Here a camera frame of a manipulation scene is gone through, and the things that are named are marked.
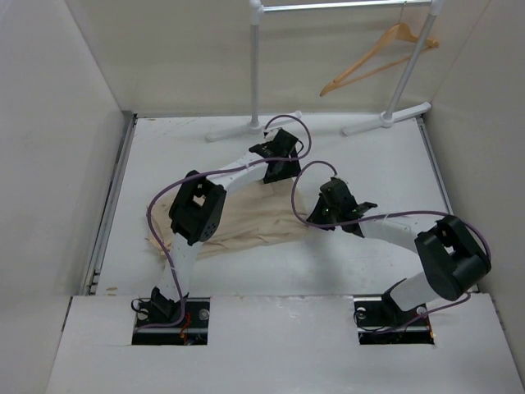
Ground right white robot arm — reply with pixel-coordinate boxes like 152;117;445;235
307;177;491;332

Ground wooden clothes hanger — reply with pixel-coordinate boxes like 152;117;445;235
319;22;422;97

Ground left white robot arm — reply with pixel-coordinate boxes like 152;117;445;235
137;129;300;329

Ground beige trousers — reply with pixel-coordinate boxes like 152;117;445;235
144;178;313;260

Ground white metal clothes rack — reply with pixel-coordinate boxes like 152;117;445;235
205;0;445;143

